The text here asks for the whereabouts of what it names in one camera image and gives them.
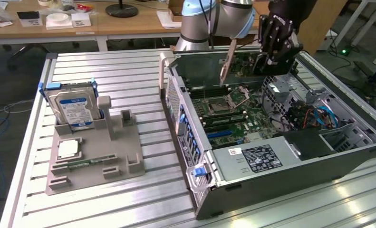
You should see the black open PC case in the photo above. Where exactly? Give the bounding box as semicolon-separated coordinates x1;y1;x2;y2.
158;42;376;220

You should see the silver disk bay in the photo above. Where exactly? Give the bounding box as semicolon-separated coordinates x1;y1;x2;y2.
262;68;300;112

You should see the CPU socket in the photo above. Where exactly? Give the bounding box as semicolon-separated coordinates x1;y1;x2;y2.
207;96;236;114

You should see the blue wire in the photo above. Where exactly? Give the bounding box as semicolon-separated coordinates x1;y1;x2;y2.
314;106;340;129

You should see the green RAM stick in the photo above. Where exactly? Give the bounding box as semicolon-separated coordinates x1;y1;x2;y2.
67;158;106;167
203;115;250;126

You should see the brown cardboard box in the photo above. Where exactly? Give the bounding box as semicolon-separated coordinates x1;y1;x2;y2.
168;0;188;17

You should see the blue plastic disk carrier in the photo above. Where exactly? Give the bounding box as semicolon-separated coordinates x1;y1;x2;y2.
39;79;99;100

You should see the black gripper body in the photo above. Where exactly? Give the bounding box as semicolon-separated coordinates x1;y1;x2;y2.
259;0;318;59

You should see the long blue expansion slot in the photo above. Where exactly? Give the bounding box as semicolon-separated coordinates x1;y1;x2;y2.
207;131;234;140

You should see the grey parts rack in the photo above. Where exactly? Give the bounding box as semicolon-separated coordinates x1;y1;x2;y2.
44;95;146;197

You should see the black round lamp base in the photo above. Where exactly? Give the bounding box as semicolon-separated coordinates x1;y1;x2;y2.
104;0;140;18

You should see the black and white box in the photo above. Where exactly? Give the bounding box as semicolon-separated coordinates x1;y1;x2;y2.
16;10;44;28

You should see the white paper stack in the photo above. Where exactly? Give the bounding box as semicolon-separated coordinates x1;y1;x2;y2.
156;9;183;29

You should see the green motherboard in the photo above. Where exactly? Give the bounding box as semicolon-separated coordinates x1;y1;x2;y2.
186;82;286;150

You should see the hard disk blue label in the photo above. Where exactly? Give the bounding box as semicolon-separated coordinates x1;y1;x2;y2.
44;83;96;131

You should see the black power strip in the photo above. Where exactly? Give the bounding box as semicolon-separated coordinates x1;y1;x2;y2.
354;60;372;72

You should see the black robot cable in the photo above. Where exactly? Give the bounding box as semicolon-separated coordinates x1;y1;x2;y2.
199;0;262;51

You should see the wooden desk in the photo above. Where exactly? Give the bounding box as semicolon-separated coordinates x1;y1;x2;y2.
0;0;272;46

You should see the white labelled box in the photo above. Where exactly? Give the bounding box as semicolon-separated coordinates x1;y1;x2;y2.
71;13;92;28

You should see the grey power supply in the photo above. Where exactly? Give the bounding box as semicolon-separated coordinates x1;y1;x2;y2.
210;137;303;188

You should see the black office chair base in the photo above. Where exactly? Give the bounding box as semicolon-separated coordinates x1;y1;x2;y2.
3;44;51;71

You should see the black RAM slot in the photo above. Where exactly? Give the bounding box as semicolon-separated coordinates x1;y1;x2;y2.
200;113;246;119
187;83;226;90
191;90;230;97
206;121;248;129
206;123;244;131
190;87;228;94
188;85;227;92

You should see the white box with round dish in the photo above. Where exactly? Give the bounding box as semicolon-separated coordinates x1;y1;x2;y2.
44;13;75;31

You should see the red wire bundle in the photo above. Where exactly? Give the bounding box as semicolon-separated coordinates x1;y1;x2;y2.
303;108;314;130

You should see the silver CPU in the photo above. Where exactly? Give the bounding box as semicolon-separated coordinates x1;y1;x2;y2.
58;140;82;158

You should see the green graphics card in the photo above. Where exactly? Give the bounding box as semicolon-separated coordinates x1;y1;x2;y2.
219;38;262;84

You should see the wooden cabinet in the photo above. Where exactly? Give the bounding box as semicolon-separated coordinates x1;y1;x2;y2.
247;0;350;56

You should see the white table frame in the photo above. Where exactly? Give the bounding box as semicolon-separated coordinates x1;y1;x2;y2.
332;0;376;65

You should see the black wire bundle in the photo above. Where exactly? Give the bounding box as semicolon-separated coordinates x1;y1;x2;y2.
260;90;292;133

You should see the black expansion slot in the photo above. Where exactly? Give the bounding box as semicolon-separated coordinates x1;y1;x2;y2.
206;127;232;135

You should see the silver socket cover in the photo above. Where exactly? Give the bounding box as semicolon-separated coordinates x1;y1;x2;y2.
227;84;252;106

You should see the red packet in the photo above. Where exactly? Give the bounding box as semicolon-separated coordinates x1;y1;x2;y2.
76;2;92;13

